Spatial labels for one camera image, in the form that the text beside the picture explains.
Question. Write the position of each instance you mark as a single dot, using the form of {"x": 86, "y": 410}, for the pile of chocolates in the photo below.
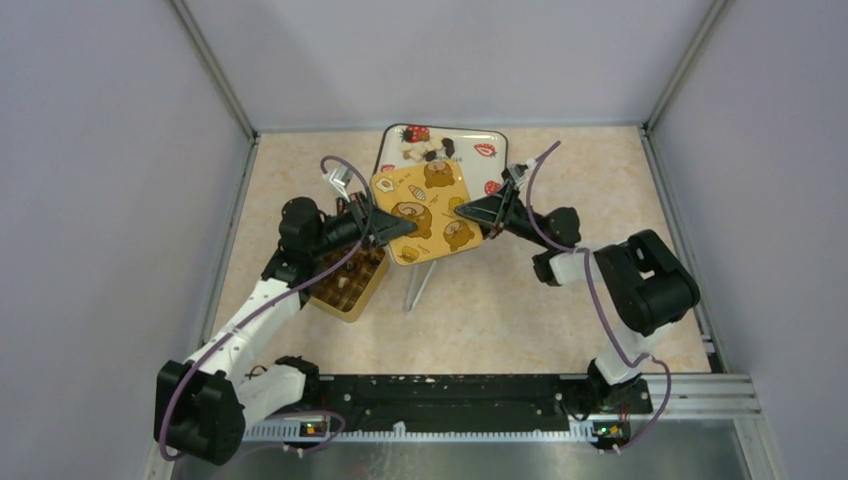
{"x": 419, "y": 144}

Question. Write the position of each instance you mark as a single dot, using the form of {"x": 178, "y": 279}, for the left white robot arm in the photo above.
{"x": 204, "y": 405}

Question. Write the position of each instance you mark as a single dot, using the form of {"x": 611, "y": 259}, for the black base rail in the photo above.
{"x": 499, "y": 403}

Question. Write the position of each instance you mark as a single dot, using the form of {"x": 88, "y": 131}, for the gold chocolate box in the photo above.
{"x": 348, "y": 290}

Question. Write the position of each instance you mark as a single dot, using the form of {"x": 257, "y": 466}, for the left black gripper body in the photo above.
{"x": 347, "y": 227}

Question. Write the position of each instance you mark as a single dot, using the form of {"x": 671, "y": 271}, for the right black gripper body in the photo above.
{"x": 515, "y": 219}

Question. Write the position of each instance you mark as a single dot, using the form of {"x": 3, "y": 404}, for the wooden animal puzzle board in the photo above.
{"x": 427, "y": 195}

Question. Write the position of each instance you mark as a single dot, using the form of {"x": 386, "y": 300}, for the metal tongs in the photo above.
{"x": 421, "y": 274}

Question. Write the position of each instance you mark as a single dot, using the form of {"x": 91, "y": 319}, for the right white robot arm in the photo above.
{"x": 639, "y": 287}

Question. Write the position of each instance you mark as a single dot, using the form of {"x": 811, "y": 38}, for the strawberry pattern tray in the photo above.
{"x": 481, "y": 154}

